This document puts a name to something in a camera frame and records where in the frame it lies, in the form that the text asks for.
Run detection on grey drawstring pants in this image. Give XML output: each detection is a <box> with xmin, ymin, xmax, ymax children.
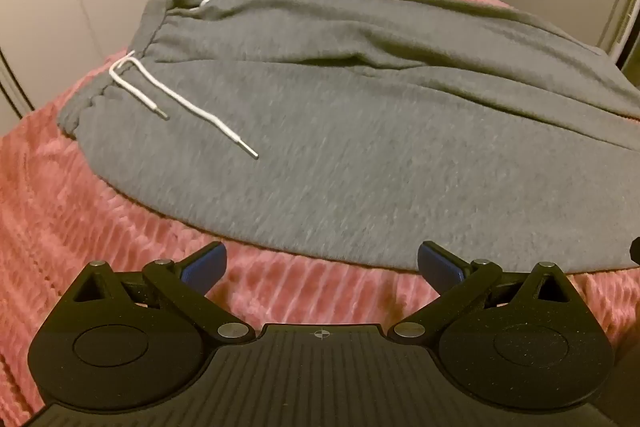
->
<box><xmin>56</xmin><ymin>0</ymin><xmax>640</xmax><ymax>274</ymax></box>

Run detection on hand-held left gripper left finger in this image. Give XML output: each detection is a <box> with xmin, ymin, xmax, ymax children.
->
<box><xmin>72</xmin><ymin>243</ymin><xmax>251</xmax><ymax>344</ymax></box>

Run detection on pink ribbed blanket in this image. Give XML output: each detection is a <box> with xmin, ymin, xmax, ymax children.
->
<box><xmin>0</xmin><ymin>0</ymin><xmax>640</xmax><ymax>410</ymax></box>

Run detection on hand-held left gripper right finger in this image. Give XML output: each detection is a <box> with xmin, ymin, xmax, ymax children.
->
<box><xmin>392</xmin><ymin>241</ymin><xmax>571</xmax><ymax>340</ymax></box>

